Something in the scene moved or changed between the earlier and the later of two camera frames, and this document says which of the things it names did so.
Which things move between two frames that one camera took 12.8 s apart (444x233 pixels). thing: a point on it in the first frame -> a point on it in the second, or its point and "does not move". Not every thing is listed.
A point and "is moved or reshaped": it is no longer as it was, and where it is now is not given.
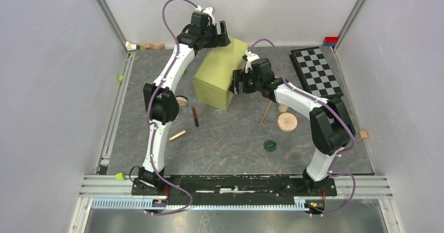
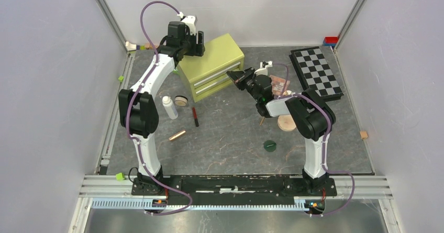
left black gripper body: [213, 40] -> [189, 45]
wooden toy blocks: [132, 47] does not move
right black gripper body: [249, 84] -> [249, 85]
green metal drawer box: [212, 82] is moved or reshaped
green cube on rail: [120, 176] does not move
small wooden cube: [363, 134] does not move
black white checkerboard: [315, 72] does not move
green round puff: [270, 145] does not move
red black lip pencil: [195, 117] does not move
